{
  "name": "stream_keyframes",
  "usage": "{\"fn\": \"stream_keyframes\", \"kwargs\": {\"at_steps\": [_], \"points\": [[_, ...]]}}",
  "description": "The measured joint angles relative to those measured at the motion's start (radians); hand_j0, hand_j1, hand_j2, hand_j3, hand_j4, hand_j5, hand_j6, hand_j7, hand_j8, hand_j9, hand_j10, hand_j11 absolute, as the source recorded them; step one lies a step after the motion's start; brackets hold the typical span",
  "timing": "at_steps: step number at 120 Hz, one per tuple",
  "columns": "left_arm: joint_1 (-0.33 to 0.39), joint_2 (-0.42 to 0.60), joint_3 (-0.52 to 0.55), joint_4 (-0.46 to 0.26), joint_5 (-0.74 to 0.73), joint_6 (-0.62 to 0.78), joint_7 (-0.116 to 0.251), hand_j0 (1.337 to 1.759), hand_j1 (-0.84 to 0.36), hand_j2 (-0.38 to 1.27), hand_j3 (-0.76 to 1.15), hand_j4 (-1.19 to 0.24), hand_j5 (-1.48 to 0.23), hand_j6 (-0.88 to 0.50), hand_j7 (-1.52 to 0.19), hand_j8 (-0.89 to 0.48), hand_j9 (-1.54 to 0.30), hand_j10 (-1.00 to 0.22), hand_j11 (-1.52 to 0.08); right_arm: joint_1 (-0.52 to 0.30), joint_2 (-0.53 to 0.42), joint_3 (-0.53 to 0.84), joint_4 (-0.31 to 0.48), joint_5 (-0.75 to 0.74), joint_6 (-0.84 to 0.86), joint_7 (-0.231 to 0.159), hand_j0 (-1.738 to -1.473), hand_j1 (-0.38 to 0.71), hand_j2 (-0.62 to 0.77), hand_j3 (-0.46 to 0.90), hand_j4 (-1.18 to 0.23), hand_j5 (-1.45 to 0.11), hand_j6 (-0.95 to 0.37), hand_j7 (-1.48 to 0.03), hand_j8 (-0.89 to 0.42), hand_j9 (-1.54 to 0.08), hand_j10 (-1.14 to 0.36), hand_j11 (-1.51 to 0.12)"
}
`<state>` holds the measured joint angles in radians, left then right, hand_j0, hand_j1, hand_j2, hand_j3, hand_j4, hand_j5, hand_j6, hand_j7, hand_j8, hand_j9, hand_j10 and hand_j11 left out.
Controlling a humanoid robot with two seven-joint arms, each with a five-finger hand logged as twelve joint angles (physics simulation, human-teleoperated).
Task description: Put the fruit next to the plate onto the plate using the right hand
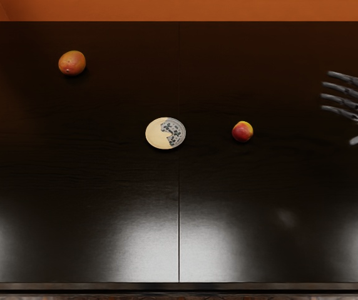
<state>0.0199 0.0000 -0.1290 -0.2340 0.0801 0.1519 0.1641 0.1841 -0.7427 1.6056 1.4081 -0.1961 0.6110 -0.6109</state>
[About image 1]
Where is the cream plate with printed pattern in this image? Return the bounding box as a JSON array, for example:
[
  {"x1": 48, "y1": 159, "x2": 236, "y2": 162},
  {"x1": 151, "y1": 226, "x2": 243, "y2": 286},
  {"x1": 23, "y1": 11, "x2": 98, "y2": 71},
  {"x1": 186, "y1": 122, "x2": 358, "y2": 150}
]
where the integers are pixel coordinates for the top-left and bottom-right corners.
[{"x1": 145, "y1": 117, "x2": 187, "y2": 151}]

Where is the red yellow peach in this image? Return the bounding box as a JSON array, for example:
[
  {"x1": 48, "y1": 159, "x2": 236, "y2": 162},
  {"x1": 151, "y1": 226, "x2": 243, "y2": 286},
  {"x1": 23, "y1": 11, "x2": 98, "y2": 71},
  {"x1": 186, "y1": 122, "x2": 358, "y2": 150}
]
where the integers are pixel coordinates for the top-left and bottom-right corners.
[{"x1": 232, "y1": 121, "x2": 254, "y2": 143}]

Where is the orange mango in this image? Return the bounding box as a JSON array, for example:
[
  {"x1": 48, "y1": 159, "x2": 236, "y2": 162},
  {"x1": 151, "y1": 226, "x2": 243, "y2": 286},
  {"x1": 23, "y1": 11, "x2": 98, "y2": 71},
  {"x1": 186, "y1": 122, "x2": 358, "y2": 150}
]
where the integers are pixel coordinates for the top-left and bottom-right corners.
[{"x1": 58, "y1": 50, "x2": 87, "y2": 76}]

